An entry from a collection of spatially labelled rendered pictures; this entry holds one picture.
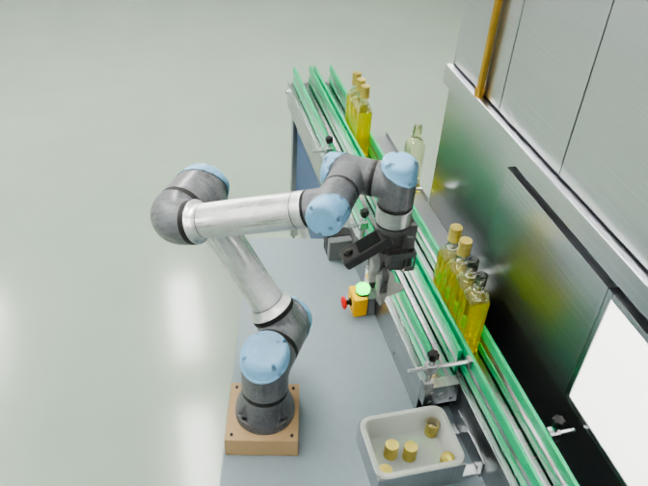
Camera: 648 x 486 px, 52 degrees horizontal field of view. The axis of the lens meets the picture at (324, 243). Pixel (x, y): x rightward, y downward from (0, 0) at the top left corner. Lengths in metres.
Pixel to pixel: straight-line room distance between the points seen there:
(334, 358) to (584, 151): 0.90
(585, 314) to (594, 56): 0.55
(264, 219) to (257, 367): 0.41
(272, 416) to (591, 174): 0.92
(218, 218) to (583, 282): 0.79
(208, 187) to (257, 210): 0.24
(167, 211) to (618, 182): 0.92
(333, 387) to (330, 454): 0.22
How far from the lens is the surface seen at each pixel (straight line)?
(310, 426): 1.80
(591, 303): 1.53
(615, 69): 1.46
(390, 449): 1.70
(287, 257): 2.27
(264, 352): 1.57
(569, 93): 1.59
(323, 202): 1.20
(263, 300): 1.62
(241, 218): 1.31
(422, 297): 1.93
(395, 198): 1.32
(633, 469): 1.55
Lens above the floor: 2.21
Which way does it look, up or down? 39 degrees down
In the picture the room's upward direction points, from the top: 3 degrees clockwise
